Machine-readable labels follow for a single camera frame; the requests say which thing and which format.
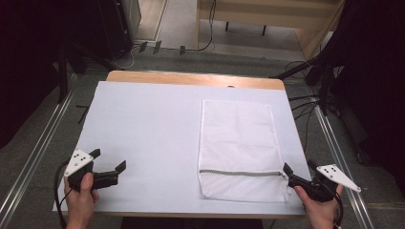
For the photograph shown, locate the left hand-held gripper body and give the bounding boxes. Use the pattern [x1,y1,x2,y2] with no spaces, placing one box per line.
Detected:
[64,149,105,193]

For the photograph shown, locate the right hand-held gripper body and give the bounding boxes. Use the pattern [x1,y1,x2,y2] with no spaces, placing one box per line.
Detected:
[288,163,363,203]

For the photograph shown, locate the white mesh laundry bag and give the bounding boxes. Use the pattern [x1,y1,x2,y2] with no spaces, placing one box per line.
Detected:
[197,98,291,204]

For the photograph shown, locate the person's right hand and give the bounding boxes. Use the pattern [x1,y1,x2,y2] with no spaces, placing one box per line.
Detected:
[293,184,346,229]

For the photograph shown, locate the person's left hand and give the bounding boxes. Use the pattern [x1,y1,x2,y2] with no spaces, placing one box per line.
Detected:
[63,172,100,229]

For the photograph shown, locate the white table mat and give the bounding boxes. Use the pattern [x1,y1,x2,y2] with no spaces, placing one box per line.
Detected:
[52,80,312,217]

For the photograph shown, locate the black stand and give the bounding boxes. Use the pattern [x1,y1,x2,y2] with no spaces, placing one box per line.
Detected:
[269,53,338,117]
[55,39,113,104]

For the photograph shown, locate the black curtain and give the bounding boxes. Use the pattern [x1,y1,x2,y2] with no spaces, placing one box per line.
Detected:
[319,0,405,195]
[0,0,106,150]

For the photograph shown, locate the wooden table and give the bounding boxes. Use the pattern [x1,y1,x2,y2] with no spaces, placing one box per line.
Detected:
[62,70,308,220]

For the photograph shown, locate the dark cabinet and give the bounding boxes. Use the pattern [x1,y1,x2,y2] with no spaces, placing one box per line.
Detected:
[95,0,142,62]

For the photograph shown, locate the light wooden furniture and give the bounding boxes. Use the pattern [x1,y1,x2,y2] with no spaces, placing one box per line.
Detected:
[196,0,347,61]

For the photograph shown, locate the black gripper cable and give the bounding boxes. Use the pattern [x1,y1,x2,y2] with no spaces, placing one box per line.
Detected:
[329,187,346,229]
[53,157,72,229]

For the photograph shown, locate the metal floor rail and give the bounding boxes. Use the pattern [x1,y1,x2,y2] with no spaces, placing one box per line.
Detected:
[313,104,376,229]
[0,72,80,225]

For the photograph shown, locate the black floor cables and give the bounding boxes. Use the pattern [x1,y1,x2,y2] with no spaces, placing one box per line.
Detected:
[287,60,320,155]

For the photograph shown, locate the white floor cable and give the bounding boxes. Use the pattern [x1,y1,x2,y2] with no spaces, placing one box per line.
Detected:
[109,44,141,72]

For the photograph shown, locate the black hanging cable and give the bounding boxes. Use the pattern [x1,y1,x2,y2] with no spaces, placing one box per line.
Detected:
[185,0,218,53]

